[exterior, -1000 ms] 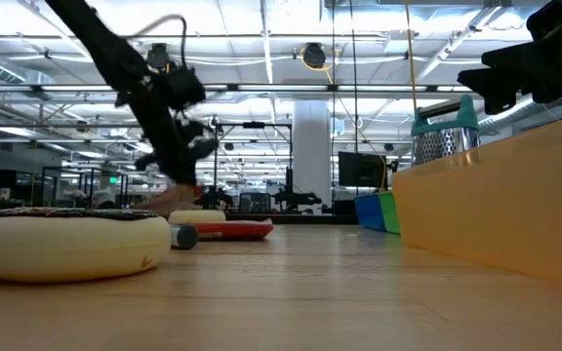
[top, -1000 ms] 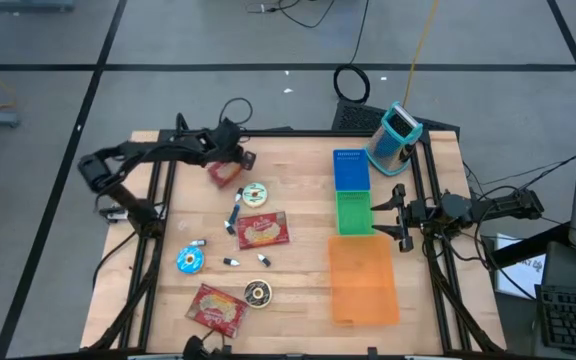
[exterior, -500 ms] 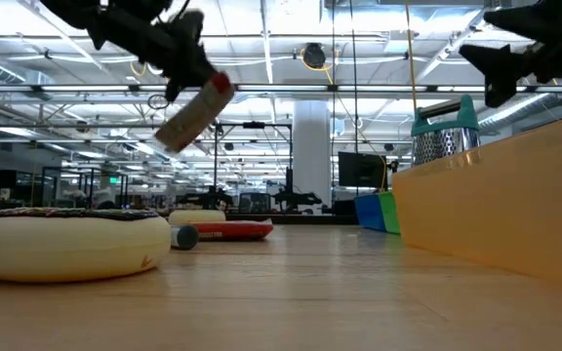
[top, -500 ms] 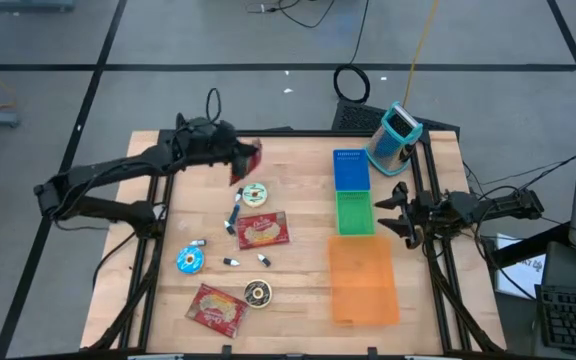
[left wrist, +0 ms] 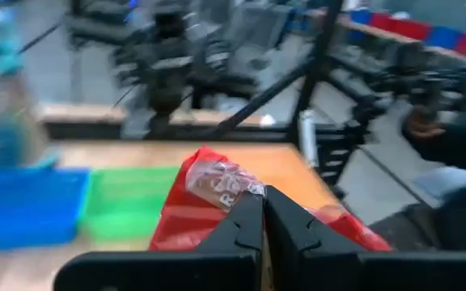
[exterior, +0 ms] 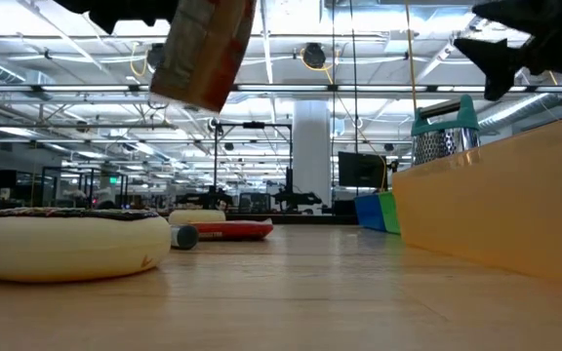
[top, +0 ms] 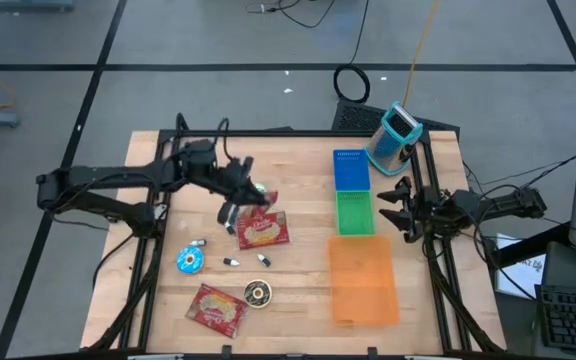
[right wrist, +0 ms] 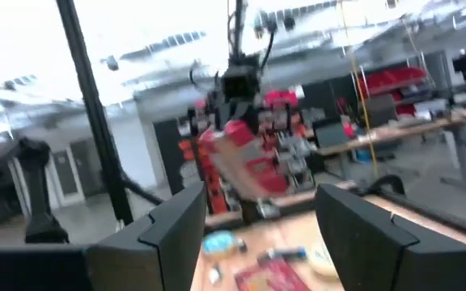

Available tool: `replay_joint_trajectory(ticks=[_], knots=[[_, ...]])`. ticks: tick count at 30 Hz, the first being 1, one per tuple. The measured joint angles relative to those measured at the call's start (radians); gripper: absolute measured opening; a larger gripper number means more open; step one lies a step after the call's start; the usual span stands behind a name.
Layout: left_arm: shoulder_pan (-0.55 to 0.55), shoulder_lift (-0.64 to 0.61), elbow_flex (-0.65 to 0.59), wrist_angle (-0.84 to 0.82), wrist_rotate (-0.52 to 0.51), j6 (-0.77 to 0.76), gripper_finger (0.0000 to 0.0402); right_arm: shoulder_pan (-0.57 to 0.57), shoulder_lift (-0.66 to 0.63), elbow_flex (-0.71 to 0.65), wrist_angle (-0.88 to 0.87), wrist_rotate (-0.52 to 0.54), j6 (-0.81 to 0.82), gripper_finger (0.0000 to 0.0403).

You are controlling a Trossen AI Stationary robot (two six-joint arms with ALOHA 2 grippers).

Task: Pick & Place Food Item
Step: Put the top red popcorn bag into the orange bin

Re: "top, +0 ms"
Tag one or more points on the green plastic bin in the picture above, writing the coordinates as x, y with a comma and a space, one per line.
355, 212

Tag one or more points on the black keyboard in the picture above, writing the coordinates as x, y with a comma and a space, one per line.
573, 315

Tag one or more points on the orange plastic bin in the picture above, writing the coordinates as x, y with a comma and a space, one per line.
363, 280

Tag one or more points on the green-faced cream tape roll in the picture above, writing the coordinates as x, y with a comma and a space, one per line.
260, 188

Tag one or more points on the black metal beam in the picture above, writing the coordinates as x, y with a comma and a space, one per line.
528, 247

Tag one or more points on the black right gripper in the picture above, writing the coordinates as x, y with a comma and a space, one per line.
425, 210

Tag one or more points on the black aluminium table frame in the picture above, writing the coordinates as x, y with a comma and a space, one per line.
293, 133

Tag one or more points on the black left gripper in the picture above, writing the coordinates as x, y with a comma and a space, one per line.
235, 177

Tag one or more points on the black perforated mat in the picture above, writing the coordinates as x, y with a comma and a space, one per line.
353, 117

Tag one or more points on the blue round candy packet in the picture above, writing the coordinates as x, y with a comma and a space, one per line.
183, 260

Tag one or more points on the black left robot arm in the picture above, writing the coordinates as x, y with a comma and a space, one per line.
118, 177

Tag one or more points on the blue plastic bin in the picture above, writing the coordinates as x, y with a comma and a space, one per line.
351, 172

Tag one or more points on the white paper sheet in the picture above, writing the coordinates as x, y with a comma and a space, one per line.
523, 272

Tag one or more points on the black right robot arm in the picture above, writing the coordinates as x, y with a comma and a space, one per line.
498, 205

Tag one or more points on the red snack packet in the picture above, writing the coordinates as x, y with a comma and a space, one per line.
216, 310
263, 232
272, 196

